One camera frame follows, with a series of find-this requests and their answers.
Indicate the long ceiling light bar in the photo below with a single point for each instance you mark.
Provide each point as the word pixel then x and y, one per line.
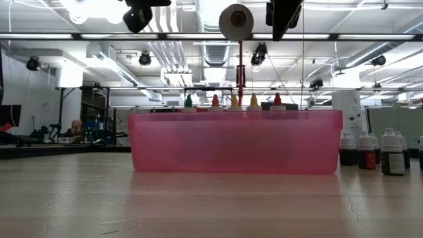
pixel 99 36

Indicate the black background robot arm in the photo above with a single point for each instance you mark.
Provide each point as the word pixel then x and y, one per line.
pixel 41 134

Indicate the dark computer monitor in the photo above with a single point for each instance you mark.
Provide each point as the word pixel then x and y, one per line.
pixel 287 105

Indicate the dark shelving unit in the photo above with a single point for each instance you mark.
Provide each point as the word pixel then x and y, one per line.
pixel 96 109

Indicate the red desk lamp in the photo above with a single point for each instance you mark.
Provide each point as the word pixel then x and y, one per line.
pixel 240 82

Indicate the green food coloring bottle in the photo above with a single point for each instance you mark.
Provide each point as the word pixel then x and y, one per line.
pixel 188 102

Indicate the orange food coloring bottle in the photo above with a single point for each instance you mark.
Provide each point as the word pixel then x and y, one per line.
pixel 215 100

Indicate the green partition panel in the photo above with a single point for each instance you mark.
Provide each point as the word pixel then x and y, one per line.
pixel 390 122

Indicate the pink translucent plastic bin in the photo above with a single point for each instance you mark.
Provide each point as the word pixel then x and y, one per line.
pixel 231 145

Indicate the person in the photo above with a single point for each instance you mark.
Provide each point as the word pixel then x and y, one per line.
pixel 76 125

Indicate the red food coloring bottle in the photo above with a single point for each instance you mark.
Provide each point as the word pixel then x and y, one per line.
pixel 277 99

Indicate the yellow food coloring bottle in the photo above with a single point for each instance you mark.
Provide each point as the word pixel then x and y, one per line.
pixel 253 100
pixel 234 100

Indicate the black background rig frame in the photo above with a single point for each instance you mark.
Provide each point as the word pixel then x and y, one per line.
pixel 61 105

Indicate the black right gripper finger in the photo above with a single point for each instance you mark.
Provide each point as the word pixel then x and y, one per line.
pixel 284 16

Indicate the white column device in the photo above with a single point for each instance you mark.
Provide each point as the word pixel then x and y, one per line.
pixel 347 109

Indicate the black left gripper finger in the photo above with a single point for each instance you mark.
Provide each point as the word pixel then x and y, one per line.
pixel 138 16

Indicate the black ceiling spotlight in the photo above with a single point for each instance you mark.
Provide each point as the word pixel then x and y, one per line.
pixel 258 56
pixel 316 82
pixel 144 58
pixel 33 63
pixel 378 60

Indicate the small white-capped dropper bottle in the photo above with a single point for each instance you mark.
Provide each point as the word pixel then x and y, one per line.
pixel 366 158
pixel 407 160
pixel 348 157
pixel 391 162

